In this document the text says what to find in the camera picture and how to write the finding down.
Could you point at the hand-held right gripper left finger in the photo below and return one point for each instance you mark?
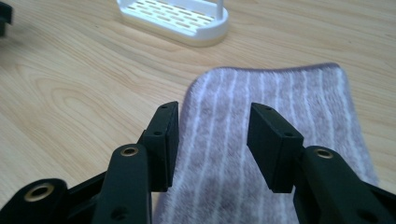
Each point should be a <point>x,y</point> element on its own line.
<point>163,146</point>

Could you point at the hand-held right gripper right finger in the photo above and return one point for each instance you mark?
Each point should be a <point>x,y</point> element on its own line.
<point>271,149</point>

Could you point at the purple white-striped towel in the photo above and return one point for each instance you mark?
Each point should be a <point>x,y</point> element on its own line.
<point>230,124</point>

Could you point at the white slotted plastic rack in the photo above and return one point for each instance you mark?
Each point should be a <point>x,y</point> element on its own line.
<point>174,18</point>

